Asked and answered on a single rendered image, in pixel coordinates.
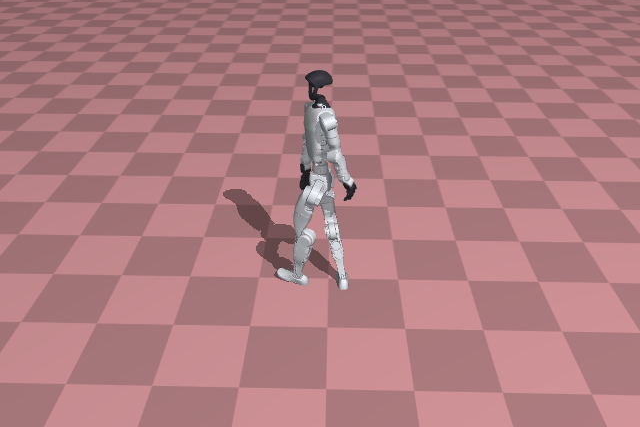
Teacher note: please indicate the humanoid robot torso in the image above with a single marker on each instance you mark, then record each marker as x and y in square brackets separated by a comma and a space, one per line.
[317, 146]

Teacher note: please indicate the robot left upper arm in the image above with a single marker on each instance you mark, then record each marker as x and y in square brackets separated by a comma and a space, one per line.
[327, 123]

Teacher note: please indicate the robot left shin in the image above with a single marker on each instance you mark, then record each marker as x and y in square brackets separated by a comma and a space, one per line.
[301, 253]

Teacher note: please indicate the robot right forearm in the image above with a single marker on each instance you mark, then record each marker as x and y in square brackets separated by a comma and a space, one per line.
[305, 160]

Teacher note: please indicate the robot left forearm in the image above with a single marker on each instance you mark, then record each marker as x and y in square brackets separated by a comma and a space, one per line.
[341, 170]

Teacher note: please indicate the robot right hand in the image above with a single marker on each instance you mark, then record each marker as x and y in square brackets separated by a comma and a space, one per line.
[304, 177]

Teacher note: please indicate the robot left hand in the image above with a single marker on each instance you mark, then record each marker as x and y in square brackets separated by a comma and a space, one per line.
[350, 191]

